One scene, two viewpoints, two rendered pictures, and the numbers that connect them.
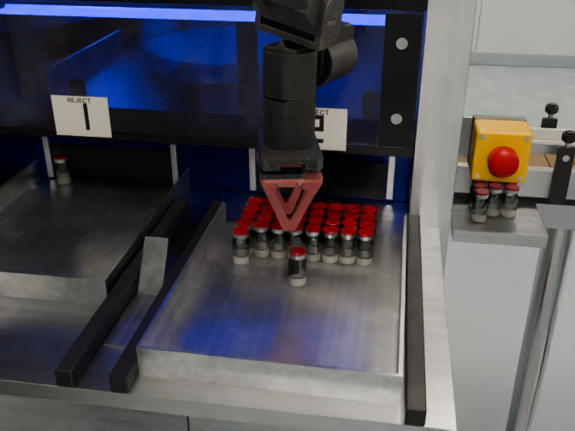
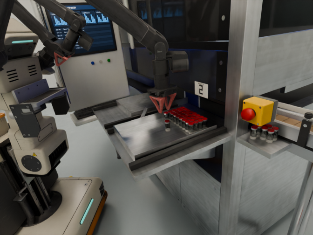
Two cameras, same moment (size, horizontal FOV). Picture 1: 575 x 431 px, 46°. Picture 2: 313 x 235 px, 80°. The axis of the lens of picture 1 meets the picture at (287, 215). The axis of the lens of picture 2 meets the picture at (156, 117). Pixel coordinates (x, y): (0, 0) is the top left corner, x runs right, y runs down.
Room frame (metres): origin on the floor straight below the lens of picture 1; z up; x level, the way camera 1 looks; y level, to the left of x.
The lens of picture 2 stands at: (0.29, -0.56, 1.26)
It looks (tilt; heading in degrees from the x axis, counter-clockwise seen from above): 24 degrees down; 56
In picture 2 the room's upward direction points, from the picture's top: 6 degrees counter-clockwise
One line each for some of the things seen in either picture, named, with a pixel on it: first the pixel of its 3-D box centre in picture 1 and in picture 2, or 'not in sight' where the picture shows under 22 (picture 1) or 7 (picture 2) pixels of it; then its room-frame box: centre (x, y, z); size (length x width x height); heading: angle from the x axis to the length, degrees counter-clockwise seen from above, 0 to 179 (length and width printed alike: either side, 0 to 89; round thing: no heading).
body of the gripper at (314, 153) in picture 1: (288, 126); (161, 82); (0.71, 0.00, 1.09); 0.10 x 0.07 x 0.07; 5
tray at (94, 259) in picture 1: (66, 220); (150, 101); (0.85, 0.31, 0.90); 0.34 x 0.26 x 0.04; 171
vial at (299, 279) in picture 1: (297, 268); (167, 126); (0.71, -0.01, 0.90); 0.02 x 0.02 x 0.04
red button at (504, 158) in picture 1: (502, 161); (248, 114); (0.83, -0.28, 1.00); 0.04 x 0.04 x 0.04; 81
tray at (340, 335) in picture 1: (293, 283); (162, 128); (0.68, -0.01, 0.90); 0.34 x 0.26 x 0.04; 170
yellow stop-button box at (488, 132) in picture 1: (498, 148); (258, 110); (0.87, -0.29, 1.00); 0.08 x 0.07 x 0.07; 171
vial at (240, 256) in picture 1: (240, 245); (166, 116); (0.76, 0.06, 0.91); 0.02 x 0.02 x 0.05
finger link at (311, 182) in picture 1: (288, 188); (161, 100); (0.70, 0.00, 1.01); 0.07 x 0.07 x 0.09; 5
